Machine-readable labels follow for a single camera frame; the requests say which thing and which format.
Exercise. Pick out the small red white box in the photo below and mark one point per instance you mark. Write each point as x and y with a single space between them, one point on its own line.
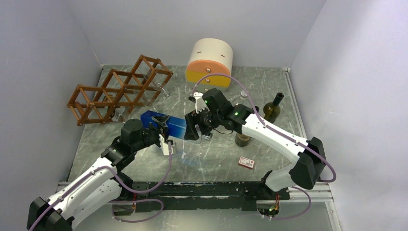
246 162

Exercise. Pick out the dark brown wine bottle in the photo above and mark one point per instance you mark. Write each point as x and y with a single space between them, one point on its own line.
243 138

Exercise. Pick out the clear bottle silver cap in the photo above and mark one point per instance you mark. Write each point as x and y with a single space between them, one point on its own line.
240 98

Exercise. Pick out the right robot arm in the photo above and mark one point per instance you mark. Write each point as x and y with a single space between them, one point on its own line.
212 109

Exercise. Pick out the clear bottle black gold label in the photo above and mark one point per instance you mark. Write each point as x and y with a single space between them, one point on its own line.
119 115

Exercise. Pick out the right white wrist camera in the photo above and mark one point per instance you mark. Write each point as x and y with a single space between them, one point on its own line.
200 104

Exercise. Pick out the tall blue glass bottle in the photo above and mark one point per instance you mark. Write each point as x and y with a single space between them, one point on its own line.
176 126

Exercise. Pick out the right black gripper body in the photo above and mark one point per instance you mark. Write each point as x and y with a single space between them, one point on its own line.
206 121

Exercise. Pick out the brown wooden wine rack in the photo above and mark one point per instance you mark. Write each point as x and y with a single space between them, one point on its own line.
120 89

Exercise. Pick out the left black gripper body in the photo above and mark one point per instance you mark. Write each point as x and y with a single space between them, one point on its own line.
153 135

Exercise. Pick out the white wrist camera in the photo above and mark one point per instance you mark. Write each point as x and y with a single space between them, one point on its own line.
168 147
200 104

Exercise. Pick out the black base frame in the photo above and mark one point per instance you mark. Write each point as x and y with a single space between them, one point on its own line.
127 203

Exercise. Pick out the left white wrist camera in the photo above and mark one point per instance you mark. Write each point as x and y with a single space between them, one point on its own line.
168 147

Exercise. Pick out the aluminium rail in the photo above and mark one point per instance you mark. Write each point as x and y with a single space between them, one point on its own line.
315 191

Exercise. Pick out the cylindrical drawer cabinet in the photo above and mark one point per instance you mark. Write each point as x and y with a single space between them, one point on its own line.
210 56

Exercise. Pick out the olive green wine bottle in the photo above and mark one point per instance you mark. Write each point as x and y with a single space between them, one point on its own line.
272 109

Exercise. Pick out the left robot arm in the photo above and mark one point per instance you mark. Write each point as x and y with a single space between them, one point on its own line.
102 182

